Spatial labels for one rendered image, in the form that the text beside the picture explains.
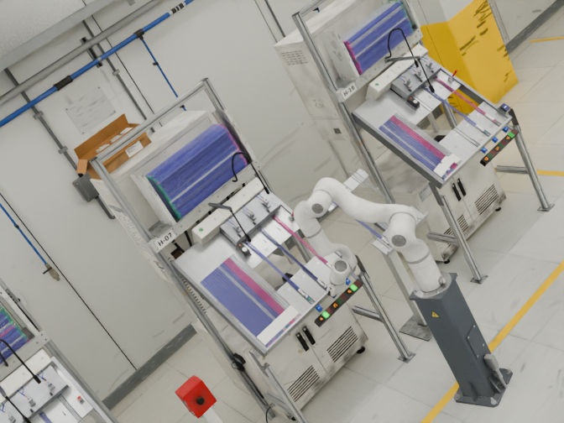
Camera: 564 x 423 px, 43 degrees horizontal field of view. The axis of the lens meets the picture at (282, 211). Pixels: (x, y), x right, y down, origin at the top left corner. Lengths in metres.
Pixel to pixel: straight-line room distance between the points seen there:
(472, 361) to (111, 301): 2.76
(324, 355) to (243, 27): 2.69
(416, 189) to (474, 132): 0.49
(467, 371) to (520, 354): 0.39
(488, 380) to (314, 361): 1.03
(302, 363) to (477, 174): 1.74
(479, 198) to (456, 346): 1.58
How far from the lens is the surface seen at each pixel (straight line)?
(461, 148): 4.46
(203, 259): 3.90
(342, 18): 4.62
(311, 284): 3.85
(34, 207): 5.13
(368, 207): 3.29
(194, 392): 3.70
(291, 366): 4.20
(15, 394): 3.70
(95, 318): 5.39
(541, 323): 4.19
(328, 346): 4.32
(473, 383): 3.84
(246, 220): 3.94
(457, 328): 3.57
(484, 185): 5.01
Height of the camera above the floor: 2.69
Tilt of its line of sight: 24 degrees down
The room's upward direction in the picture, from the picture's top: 30 degrees counter-clockwise
